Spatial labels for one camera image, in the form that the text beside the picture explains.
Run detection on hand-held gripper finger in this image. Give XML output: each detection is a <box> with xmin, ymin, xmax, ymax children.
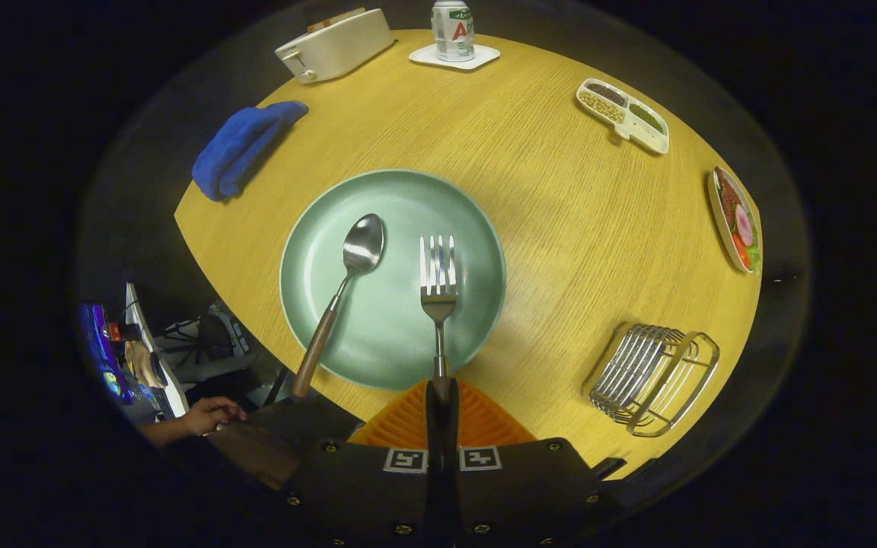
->
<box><xmin>282</xmin><ymin>378</ymin><xmax>445</xmax><ymax>548</ymax></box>
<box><xmin>442</xmin><ymin>378</ymin><xmax>614</xmax><ymax>548</ymax></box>

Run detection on metal fork with wooden handle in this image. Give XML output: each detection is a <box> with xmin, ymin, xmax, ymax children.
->
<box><xmin>419</xmin><ymin>234</ymin><xmax>460</xmax><ymax>403</ymax></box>

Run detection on metal spoon with wooden handle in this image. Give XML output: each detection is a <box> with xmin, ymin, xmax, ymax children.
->
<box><xmin>291</xmin><ymin>213</ymin><xmax>386</xmax><ymax>400</ymax></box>

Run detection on green plate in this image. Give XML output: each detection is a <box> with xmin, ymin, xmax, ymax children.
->
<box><xmin>279</xmin><ymin>169</ymin><xmax>507</xmax><ymax>391</ymax></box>

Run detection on person's grey trousers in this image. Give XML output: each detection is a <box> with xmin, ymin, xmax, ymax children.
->
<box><xmin>206</xmin><ymin>396</ymin><xmax>363</xmax><ymax>492</ymax></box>

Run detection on black tripod stand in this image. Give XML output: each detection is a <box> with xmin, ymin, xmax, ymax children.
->
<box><xmin>157</xmin><ymin>301</ymin><xmax>260</xmax><ymax>370</ymax></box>

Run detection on white side table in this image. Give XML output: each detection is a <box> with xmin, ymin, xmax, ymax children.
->
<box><xmin>125</xmin><ymin>283</ymin><xmax>190</xmax><ymax>418</ymax></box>

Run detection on computer monitor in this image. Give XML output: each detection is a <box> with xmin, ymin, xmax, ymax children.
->
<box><xmin>77</xmin><ymin>302</ymin><xmax>135</xmax><ymax>404</ymax></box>

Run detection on blue cloth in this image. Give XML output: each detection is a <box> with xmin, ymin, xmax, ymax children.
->
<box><xmin>192</xmin><ymin>100</ymin><xmax>310</xmax><ymax>202</ymax></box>

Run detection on plate with meat and vegetables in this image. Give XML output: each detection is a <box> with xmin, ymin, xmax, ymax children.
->
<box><xmin>707</xmin><ymin>166</ymin><xmax>764</xmax><ymax>275</ymax></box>

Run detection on white divided tray with beans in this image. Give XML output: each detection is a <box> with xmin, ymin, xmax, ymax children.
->
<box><xmin>576</xmin><ymin>78</ymin><xmax>671</xmax><ymax>155</ymax></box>

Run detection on white toaster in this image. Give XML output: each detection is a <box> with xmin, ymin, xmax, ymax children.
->
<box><xmin>275</xmin><ymin>8</ymin><xmax>396</xmax><ymax>84</ymax></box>

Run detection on drink can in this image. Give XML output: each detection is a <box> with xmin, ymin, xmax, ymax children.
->
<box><xmin>431</xmin><ymin>0</ymin><xmax>476</xmax><ymax>63</ymax></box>

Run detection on toast slice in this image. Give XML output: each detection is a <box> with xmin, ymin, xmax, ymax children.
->
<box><xmin>308</xmin><ymin>8</ymin><xmax>367</xmax><ymax>33</ymax></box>

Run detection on metal wire basket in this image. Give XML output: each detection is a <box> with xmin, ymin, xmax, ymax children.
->
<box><xmin>582</xmin><ymin>323</ymin><xmax>721</xmax><ymax>438</ymax></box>

